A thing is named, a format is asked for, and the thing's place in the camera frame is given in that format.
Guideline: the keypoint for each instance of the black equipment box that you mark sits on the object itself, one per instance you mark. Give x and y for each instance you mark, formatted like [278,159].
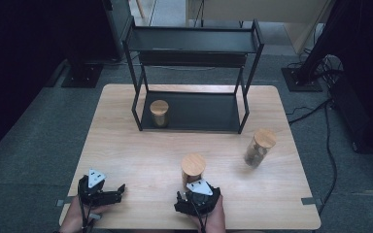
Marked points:
[353,110]

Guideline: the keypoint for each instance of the black square stand base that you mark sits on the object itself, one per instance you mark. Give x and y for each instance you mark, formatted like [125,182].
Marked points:
[301,84]
[82,76]

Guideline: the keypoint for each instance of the tall jar with brown contents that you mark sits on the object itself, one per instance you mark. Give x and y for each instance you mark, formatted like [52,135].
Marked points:
[264,138]

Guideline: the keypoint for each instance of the person's left hand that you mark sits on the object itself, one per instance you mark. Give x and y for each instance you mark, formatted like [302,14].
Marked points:
[74,216]

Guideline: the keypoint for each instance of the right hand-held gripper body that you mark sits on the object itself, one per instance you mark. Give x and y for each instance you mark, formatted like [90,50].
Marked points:
[200,197]

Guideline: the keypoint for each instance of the medium jar with beige contents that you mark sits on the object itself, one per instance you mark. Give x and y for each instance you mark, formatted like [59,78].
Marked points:
[193,165]

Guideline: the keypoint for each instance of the beige wooden board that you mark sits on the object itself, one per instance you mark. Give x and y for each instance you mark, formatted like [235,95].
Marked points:
[265,11]

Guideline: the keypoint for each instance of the short jar with green beans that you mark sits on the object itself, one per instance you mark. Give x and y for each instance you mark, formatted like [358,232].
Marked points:
[159,108]

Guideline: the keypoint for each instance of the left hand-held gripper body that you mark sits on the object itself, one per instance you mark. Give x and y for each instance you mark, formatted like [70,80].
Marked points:
[94,186]

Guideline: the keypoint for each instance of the grey tape strip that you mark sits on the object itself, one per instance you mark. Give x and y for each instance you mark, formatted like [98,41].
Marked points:
[311,201]
[63,202]

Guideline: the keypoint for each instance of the person's right hand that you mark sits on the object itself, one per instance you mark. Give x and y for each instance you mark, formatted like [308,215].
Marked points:
[217,220]

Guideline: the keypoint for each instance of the dark metal stand column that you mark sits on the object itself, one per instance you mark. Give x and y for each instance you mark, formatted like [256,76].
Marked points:
[118,29]

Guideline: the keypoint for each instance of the black metal shelf rack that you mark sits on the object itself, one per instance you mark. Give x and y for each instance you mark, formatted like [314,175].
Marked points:
[200,110]

